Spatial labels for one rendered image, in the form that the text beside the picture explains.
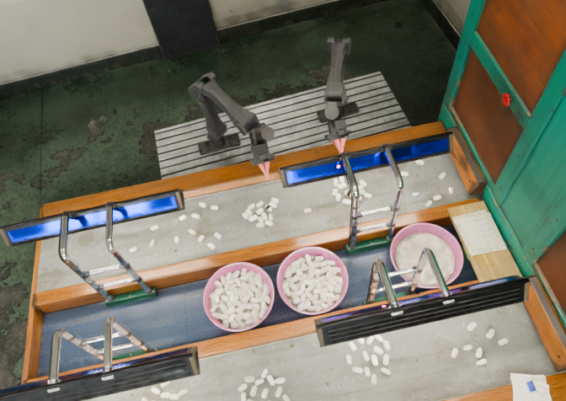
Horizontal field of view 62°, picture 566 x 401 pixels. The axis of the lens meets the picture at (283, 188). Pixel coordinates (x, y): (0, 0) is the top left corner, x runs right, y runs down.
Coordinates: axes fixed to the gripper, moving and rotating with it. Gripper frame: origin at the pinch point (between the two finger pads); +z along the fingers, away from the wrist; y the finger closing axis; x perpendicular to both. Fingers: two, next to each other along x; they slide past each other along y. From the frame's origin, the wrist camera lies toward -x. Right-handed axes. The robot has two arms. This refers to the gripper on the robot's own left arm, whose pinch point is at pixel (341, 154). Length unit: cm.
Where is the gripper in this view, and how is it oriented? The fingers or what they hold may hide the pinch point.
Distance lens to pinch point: 198.0
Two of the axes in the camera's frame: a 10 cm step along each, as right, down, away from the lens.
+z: 2.0, 9.7, 1.2
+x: -0.5, -1.1, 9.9
